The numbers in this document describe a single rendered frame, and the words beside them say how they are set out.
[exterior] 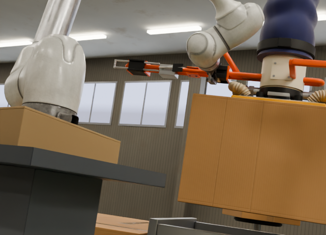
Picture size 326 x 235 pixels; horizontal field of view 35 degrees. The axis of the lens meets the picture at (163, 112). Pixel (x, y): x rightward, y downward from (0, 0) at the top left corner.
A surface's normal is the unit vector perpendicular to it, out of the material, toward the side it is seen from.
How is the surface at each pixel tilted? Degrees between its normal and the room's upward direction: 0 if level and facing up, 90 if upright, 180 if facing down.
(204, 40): 90
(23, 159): 90
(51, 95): 91
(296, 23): 88
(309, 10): 106
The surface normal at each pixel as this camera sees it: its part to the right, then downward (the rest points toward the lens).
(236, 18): -0.01, 0.11
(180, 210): -0.56, -0.21
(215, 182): -0.24, -0.18
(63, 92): 0.54, -0.07
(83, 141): 0.82, 0.02
